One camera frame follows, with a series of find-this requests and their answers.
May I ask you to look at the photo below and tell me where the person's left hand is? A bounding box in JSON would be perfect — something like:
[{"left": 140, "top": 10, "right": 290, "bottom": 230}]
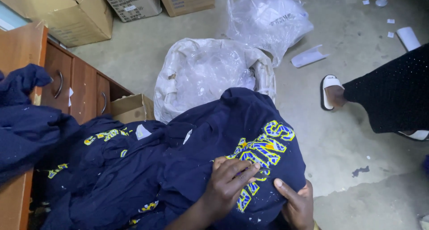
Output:
[{"left": 200, "top": 156, "right": 261, "bottom": 218}]

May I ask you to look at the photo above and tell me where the person's right hand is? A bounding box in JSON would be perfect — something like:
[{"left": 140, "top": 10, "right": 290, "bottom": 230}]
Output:
[{"left": 273, "top": 178, "right": 315, "bottom": 230}]

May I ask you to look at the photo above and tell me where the small dark thread cutting tool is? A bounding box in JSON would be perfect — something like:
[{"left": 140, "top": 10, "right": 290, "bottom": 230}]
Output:
[{"left": 235, "top": 167, "right": 271, "bottom": 177}]

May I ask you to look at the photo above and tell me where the navy shirt with patterned letters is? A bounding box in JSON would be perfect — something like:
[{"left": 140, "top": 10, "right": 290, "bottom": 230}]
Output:
[{"left": 158, "top": 87, "right": 307, "bottom": 230}]

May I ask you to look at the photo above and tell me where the crumpled navy shirt yellow print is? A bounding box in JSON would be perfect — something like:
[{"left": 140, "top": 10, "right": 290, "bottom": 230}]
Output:
[{"left": 34, "top": 117, "right": 175, "bottom": 230}]

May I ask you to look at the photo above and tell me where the small open cardboard box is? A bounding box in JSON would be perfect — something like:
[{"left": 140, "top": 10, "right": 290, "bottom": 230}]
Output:
[{"left": 110, "top": 93, "right": 156, "bottom": 125}]

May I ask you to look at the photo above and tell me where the white sack of plastic wrap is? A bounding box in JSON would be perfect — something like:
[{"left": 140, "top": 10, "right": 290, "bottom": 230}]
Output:
[{"left": 154, "top": 38, "right": 277, "bottom": 125}]

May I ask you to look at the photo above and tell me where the white slide sandal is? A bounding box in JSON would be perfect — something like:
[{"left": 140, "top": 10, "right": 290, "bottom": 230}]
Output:
[
  {"left": 320, "top": 75, "right": 346, "bottom": 112},
  {"left": 397, "top": 129, "right": 429, "bottom": 142}
]

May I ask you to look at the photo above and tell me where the curled white paper sheet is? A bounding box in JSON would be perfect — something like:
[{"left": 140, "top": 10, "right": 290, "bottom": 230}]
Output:
[{"left": 290, "top": 44, "right": 331, "bottom": 68}]

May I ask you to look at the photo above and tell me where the brown wooden drawer cabinet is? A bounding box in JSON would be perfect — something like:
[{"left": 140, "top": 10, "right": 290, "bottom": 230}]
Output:
[{"left": 0, "top": 21, "right": 135, "bottom": 230}]

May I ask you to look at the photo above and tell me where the clear plastic bag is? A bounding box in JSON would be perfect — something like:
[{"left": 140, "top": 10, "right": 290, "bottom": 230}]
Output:
[{"left": 226, "top": 0, "right": 315, "bottom": 68}]

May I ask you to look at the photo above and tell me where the cardboard box with blue print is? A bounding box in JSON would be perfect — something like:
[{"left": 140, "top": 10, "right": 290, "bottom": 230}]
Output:
[{"left": 156, "top": 0, "right": 216, "bottom": 18}]

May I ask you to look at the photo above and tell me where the white paper roll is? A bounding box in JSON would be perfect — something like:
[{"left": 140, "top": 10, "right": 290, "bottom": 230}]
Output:
[{"left": 396, "top": 26, "right": 421, "bottom": 52}]

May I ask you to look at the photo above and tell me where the plain navy cloth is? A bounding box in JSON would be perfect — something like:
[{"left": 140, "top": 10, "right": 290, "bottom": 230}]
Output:
[{"left": 0, "top": 63, "right": 81, "bottom": 185}]

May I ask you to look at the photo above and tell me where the cardboard box with black print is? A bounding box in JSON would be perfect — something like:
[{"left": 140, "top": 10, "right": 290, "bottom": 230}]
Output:
[{"left": 98, "top": 0, "right": 163, "bottom": 23}]

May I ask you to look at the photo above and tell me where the large plain cardboard box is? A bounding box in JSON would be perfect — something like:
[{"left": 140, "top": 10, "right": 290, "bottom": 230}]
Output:
[{"left": 0, "top": 0, "right": 114, "bottom": 48}]

